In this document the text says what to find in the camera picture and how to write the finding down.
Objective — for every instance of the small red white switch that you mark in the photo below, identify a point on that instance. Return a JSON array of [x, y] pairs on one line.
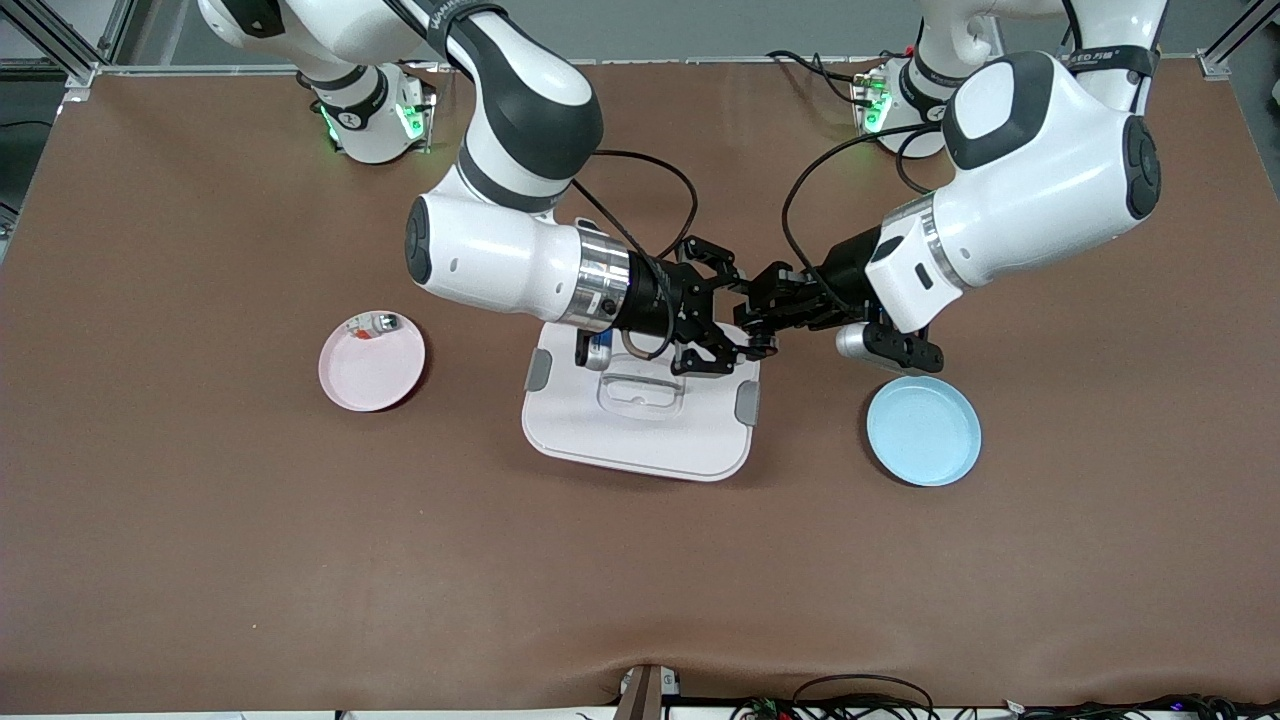
[[363, 332]]

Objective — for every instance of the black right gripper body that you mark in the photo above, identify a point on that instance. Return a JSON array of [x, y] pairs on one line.
[[655, 301]]

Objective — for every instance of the silver table edge rail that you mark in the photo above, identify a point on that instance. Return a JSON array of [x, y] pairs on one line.
[[700, 62]]

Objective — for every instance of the brown metal clamp bracket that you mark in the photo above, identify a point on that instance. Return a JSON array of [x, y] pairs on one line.
[[640, 695]]

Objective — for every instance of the aluminium frame profile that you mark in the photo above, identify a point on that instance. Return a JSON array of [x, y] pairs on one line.
[[1215, 62], [50, 40]]

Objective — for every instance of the light blue round plate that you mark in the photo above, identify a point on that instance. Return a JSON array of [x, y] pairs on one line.
[[923, 432]]

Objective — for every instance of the brown table mat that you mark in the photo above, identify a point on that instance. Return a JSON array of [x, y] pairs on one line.
[[640, 600]]

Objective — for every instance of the small green white switch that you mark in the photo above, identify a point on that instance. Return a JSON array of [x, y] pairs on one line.
[[388, 322]]

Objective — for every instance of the pink round plate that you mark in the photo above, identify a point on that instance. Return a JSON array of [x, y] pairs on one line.
[[370, 378]]

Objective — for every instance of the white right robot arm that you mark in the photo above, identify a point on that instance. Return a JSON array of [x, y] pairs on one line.
[[490, 250]]

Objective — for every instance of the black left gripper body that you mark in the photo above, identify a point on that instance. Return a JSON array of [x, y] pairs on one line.
[[843, 271]]

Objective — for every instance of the white lidded storage box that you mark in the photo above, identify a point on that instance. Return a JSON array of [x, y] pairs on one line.
[[640, 440]]

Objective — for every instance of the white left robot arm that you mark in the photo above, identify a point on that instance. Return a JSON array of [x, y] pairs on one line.
[[1040, 170]]

